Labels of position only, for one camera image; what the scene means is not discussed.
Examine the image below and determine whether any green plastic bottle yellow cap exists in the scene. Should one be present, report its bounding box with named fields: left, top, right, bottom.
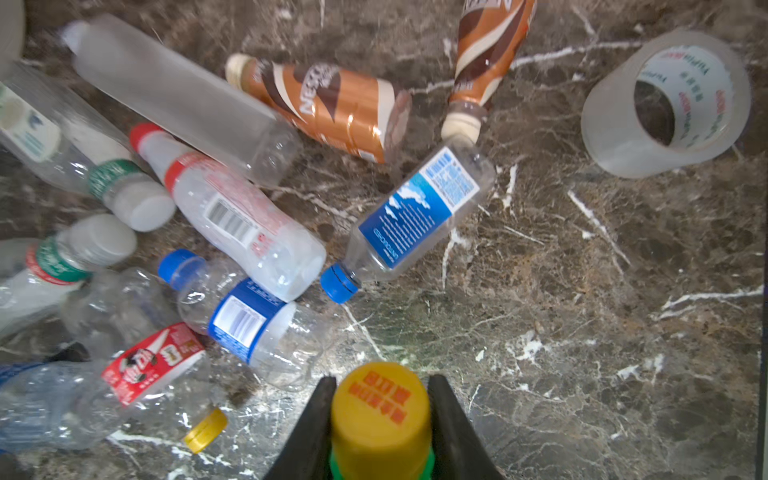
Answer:
left=329, top=362, right=435, bottom=480

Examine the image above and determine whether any crushed bottle red label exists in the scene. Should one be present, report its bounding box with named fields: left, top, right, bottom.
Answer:
left=61, top=267, right=220, bottom=441

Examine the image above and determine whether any frosted clear long bottle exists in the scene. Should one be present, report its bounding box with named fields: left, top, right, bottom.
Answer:
left=62, top=15, right=300, bottom=188

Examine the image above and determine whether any blue label water bottle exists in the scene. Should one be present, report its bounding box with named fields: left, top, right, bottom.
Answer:
left=320, top=134, right=495, bottom=304

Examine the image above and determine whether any clear tape roll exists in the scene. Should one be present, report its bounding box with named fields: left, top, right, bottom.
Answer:
left=581, top=30, right=751, bottom=179

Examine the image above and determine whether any brown coffee bottle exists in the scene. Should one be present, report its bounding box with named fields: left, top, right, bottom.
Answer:
left=225, top=53, right=411, bottom=164
left=441, top=0, right=537, bottom=141

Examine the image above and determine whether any clear bottle blue label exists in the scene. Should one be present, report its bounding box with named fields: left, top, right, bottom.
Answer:
left=1, top=361, right=126, bottom=453

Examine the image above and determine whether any white bottle red cap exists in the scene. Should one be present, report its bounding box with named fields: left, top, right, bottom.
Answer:
left=129, top=123, right=326, bottom=302

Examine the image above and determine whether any small bottle blue cap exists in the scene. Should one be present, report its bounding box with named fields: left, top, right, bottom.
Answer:
left=158, top=249, right=330, bottom=391

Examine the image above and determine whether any clear bottle green ring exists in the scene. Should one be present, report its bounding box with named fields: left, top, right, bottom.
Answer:
left=0, top=59, right=178, bottom=233

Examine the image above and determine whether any brown coffee bottle lying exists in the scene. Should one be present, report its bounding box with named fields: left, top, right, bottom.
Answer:
left=225, top=53, right=411, bottom=164

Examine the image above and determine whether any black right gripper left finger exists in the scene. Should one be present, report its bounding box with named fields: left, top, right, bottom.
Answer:
left=264, top=376, right=337, bottom=480

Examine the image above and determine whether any white bottle green leaf label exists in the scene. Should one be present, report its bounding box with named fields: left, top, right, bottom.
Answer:
left=1, top=214, right=137, bottom=338

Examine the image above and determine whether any loose yellow bottle cap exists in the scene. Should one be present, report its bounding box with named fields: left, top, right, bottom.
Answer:
left=184, top=408, right=228, bottom=454

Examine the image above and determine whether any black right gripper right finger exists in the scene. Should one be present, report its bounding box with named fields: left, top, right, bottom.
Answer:
left=427, top=374, right=504, bottom=480

